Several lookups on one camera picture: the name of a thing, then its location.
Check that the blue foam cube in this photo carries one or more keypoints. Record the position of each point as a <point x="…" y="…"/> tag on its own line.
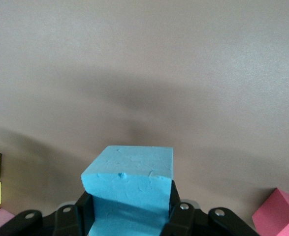
<point x="129" y="186"/>

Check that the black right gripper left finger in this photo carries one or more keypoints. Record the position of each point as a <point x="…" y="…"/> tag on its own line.
<point x="70" y="218"/>

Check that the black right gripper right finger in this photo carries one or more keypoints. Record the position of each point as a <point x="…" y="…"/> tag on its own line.
<point x="183" y="218"/>

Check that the red foam cube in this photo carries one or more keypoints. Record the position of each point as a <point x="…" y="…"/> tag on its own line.
<point x="279" y="216"/>

